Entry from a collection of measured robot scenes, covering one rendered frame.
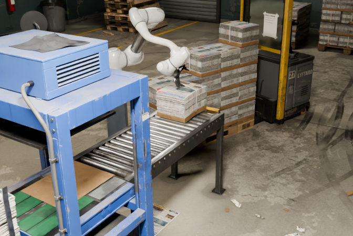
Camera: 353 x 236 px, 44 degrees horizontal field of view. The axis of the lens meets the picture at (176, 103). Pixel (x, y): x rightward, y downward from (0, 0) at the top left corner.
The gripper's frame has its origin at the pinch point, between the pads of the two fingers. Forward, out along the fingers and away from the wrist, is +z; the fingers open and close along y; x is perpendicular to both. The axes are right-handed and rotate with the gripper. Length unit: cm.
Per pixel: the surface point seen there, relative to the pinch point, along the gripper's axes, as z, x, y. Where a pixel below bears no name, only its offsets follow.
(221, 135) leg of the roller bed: 35, 31, 40
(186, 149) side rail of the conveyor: -23, 31, 57
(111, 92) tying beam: -151, 50, 32
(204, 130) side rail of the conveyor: 0.0, 30.7, 39.4
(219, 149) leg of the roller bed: 42, 29, 53
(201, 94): 12.4, 13.1, 10.7
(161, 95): -15.0, -9.0, 20.4
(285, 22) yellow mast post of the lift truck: 152, 20, -102
